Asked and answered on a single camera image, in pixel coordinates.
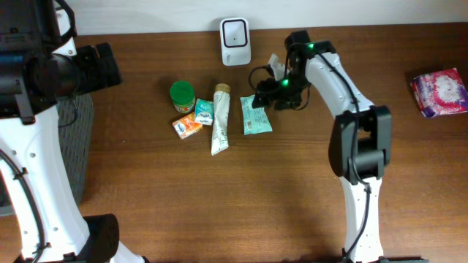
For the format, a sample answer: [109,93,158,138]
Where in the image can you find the mint green wipes packet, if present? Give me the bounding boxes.
[240,95,273,135]

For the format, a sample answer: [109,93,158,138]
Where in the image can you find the white tube brown cap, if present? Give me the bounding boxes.
[211,83,230,156]

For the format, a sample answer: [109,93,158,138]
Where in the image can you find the teal small tissue pack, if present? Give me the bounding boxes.
[195,99,214,126]

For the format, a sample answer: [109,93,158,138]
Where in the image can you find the green lid jar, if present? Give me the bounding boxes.
[170,81,196,113]

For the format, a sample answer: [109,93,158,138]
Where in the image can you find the orange small packet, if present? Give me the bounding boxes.
[172,112,203,140]

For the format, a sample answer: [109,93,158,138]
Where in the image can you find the red purple snack package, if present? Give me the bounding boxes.
[410,68,467,118]

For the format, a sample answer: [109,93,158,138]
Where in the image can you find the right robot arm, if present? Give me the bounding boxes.
[252,30,392,262]

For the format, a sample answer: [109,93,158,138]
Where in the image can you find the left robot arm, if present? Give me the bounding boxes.
[1,1,144,262]

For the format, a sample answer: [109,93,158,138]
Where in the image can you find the grey plastic mesh basket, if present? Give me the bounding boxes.
[57,94,94,205]

